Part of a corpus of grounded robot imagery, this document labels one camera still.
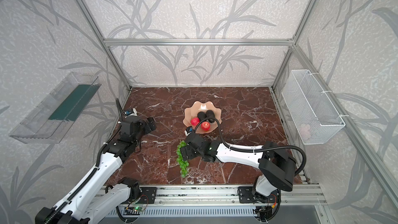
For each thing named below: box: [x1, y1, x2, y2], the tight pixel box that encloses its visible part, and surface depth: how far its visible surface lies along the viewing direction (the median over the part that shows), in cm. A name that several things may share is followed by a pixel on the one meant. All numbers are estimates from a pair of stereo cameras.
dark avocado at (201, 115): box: [196, 110, 207, 122], surface depth 99 cm
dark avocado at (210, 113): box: [205, 109, 216, 124], surface depth 100 cm
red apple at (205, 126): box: [201, 121, 211, 132], surface depth 95 cm
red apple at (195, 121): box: [190, 117, 201, 126], surface depth 98 cm
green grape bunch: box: [176, 140, 190, 178], surface depth 84 cm
